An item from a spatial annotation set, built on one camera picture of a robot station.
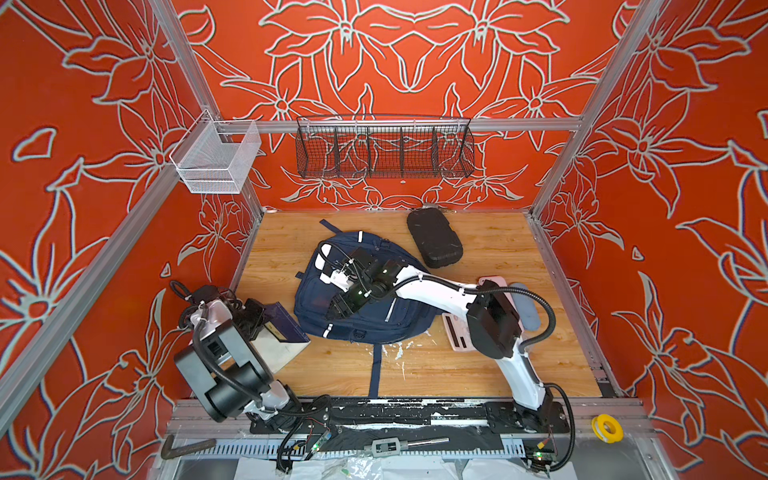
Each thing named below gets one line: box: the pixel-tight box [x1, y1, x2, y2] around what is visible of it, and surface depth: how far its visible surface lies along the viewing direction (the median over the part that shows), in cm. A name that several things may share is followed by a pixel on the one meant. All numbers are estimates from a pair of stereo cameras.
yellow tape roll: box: [592, 414, 624, 444], surface depth 71 cm
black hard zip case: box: [407, 207, 464, 269], surface depth 105 cm
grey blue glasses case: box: [508, 282, 540, 332], surface depth 91 cm
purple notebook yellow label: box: [263, 302, 311, 343], surface depth 89 cm
